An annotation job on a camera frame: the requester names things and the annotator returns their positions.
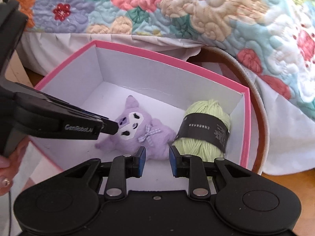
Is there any purple plush toy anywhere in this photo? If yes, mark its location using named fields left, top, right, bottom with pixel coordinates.
left=95, top=95, right=176, bottom=160

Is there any person's left hand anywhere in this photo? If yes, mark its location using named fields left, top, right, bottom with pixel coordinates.
left=0, top=137, right=29, bottom=196

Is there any green yarn ball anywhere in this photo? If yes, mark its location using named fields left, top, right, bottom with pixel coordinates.
left=173, top=99, right=231, bottom=162

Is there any pink cardboard box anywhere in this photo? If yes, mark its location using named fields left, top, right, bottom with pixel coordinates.
left=31, top=41, right=251, bottom=191

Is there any checkered round rug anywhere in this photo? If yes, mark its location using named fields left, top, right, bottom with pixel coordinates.
left=14, top=46, right=271, bottom=236

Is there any white bed skirt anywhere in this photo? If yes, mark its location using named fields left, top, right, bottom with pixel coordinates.
left=18, top=33, right=314, bottom=175

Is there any floral quilt bedspread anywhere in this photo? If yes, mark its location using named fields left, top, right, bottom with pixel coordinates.
left=17, top=0, right=314, bottom=118

